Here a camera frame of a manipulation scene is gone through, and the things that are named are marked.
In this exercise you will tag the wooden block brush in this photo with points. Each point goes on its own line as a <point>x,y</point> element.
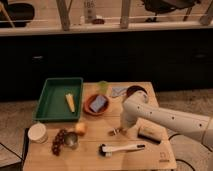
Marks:
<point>150,134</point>

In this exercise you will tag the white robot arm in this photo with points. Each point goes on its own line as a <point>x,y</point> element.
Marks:
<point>194,126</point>

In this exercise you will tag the red grape bunch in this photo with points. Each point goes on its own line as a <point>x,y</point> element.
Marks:
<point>58,141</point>

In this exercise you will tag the green plastic cup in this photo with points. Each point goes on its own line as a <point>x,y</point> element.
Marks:
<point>103,87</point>

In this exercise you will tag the dark red bowl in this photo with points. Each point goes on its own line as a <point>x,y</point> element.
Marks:
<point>132,89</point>

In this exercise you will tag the yellow corn piece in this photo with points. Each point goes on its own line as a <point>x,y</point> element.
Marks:
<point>70,101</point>

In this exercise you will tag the blue sponge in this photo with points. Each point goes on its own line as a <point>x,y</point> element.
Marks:
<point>98,104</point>

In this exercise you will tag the black office chair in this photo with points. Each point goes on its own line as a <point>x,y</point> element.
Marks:
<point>167,6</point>

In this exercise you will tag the silver fork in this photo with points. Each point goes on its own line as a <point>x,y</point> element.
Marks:
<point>117,131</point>

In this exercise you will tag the green plastic tray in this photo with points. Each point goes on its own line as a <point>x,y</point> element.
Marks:
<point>53,106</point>

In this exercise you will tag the small metal cup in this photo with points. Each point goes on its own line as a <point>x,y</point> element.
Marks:
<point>71,140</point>

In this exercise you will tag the grey folded cloth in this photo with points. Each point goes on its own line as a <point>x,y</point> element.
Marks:
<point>118,91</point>

